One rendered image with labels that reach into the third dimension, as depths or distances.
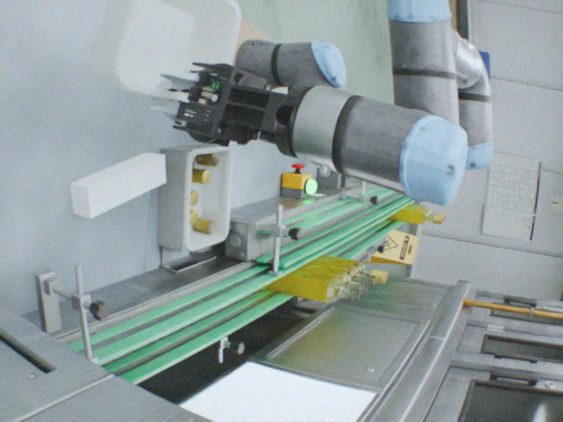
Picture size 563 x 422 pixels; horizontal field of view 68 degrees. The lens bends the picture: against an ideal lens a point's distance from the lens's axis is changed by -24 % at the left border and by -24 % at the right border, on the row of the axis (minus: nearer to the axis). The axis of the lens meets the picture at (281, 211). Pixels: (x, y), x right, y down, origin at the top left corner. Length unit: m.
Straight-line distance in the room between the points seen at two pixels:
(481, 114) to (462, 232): 6.38
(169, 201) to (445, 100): 0.78
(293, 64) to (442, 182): 0.80
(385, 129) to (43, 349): 0.36
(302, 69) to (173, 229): 0.45
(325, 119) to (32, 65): 0.60
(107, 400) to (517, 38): 7.07
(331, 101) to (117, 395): 0.31
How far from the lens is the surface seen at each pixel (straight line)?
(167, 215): 1.18
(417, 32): 0.52
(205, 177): 1.22
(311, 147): 0.46
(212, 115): 0.49
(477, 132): 0.89
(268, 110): 0.45
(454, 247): 7.31
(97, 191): 0.96
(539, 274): 7.35
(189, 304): 1.08
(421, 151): 0.42
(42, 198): 0.94
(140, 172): 1.04
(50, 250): 0.97
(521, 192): 7.09
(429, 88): 0.52
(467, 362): 1.35
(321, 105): 0.45
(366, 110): 0.44
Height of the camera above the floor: 1.51
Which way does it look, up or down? 26 degrees down
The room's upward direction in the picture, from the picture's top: 100 degrees clockwise
